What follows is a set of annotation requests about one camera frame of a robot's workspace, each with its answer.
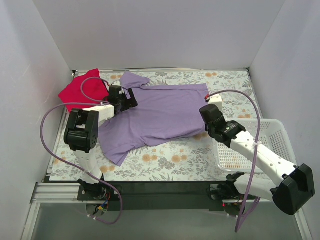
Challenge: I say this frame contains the purple t shirt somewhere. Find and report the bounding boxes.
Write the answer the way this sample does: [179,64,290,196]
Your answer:
[98,72,209,166]

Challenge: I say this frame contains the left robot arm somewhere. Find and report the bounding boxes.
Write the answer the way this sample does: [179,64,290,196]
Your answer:
[64,85,138,200]

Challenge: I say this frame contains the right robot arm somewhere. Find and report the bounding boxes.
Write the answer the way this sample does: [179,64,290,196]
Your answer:
[199,104,315,216]

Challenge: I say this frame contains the red folded t shirt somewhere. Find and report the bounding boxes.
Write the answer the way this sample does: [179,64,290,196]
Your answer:
[57,69,111,113]

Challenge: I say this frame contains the floral table mat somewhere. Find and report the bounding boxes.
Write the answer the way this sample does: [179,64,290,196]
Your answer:
[48,70,263,182]

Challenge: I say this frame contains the white plastic basket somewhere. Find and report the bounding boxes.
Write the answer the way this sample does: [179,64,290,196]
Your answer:
[213,118,297,174]

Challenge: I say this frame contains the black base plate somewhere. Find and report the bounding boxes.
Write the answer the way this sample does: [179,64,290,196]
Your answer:
[77,179,243,211]

